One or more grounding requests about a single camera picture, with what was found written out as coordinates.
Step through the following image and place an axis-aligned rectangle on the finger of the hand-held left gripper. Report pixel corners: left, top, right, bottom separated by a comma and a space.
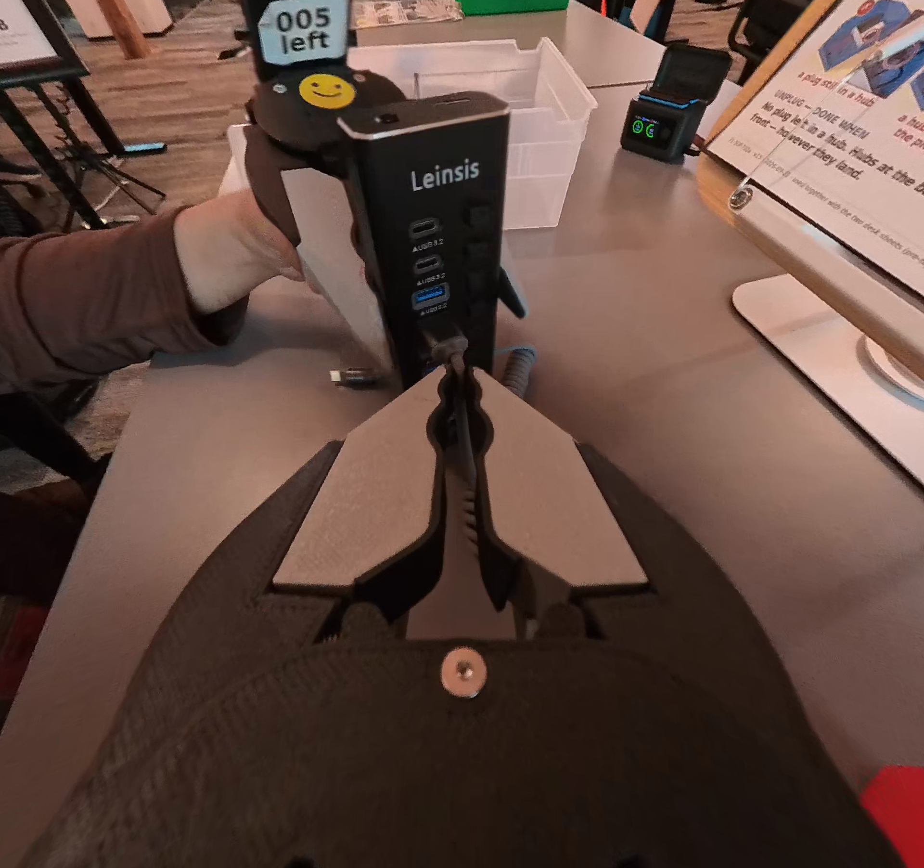
497, 267, 528, 320
282, 160, 401, 381

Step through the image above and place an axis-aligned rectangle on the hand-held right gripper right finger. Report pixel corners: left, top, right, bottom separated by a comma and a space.
462, 366, 649, 612

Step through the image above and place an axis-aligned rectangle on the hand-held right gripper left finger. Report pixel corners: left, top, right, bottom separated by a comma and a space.
271, 366, 452, 623

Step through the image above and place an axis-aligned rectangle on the grey usb cable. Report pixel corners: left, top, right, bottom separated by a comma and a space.
422, 326, 539, 501

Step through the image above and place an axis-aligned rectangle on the black multi-port usb hub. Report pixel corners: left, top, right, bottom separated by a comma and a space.
338, 91, 513, 392

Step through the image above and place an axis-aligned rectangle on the person's left forearm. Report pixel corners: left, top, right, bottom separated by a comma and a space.
0, 207, 250, 396

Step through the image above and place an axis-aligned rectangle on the person's left hand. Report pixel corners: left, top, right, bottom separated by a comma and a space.
173, 188, 326, 314

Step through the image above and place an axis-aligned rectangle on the printed paper sheet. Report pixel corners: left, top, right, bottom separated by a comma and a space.
354, 0, 464, 30

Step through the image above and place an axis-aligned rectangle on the clear plastic bin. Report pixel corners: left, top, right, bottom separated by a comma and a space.
346, 36, 599, 232

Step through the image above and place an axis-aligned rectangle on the instruction sheet on stand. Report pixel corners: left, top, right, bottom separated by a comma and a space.
695, 0, 924, 349

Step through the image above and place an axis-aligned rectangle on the black charging case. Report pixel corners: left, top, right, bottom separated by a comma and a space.
619, 42, 733, 165

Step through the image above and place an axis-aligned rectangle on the white display stand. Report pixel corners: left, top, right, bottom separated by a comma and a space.
729, 182, 924, 485

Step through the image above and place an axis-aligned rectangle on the printed instruction sheet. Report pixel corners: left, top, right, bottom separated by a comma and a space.
711, 0, 924, 298

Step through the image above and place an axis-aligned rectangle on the black office chair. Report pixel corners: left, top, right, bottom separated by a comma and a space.
729, 0, 842, 78

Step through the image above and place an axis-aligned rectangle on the wooden post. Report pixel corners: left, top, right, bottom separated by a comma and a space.
64, 0, 153, 60

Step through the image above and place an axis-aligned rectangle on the metal retaining wire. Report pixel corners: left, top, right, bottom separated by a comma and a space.
728, 52, 907, 213

